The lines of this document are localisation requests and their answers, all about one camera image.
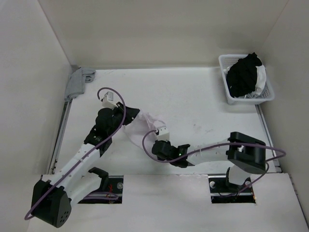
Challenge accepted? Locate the purple cable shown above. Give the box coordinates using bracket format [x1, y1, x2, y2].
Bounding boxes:
[23, 87, 127, 221]
[142, 130, 286, 197]

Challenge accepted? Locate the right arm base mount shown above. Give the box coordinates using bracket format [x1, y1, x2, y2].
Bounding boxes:
[209, 175, 256, 203]

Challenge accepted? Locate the metal table rail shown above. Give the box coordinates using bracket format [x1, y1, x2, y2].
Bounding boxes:
[255, 105, 282, 173]
[46, 100, 72, 174]

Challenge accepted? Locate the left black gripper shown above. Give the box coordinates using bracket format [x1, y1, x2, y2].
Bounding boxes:
[108, 102, 140, 136]

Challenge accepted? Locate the white plastic basket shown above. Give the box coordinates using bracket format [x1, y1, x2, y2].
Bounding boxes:
[218, 54, 275, 105]

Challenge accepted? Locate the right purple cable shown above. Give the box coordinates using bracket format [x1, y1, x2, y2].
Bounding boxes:
[142, 130, 286, 197]

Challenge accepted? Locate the white tank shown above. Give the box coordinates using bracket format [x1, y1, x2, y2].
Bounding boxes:
[244, 65, 267, 99]
[123, 111, 167, 149]

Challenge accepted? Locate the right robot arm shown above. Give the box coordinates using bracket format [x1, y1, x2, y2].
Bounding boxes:
[151, 132, 269, 192]

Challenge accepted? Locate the right metal table rail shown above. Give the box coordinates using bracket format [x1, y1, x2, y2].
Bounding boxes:
[255, 105, 282, 173]

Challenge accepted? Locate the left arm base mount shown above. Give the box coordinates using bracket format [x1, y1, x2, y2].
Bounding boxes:
[78, 176, 124, 204]

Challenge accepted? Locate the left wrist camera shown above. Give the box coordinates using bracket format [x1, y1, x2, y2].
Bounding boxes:
[101, 91, 117, 110]

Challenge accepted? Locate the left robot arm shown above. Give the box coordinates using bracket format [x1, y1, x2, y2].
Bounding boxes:
[25, 102, 140, 228]

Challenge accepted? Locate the black tank top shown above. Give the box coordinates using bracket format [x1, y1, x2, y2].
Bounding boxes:
[226, 52, 262, 98]

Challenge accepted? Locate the left metal table rail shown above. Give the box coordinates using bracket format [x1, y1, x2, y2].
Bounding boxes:
[46, 100, 72, 174]

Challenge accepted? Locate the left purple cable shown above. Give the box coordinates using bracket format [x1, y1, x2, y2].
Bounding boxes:
[23, 87, 127, 221]

